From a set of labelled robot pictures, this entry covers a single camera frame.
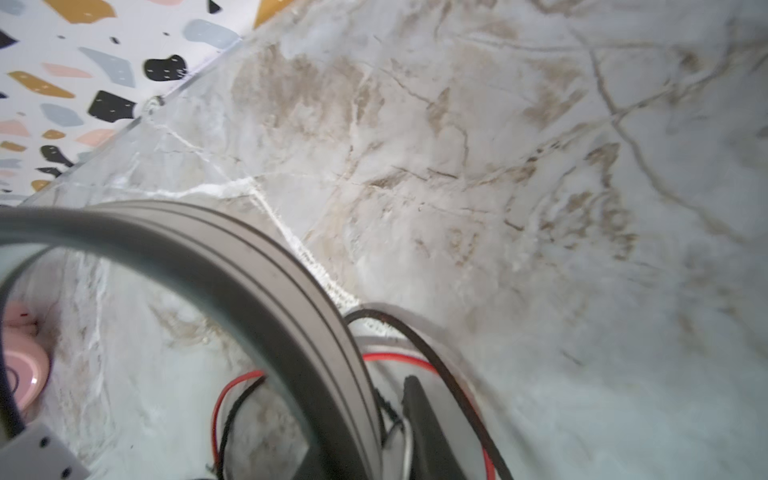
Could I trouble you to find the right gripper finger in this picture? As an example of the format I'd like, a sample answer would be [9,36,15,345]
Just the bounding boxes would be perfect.
[402,376,466,480]

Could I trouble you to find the white black headphones with cable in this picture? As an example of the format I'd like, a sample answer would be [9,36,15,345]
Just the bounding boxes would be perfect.
[1,201,511,479]

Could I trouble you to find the pink headphones with cable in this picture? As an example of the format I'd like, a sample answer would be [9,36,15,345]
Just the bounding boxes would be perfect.
[2,301,51,411]

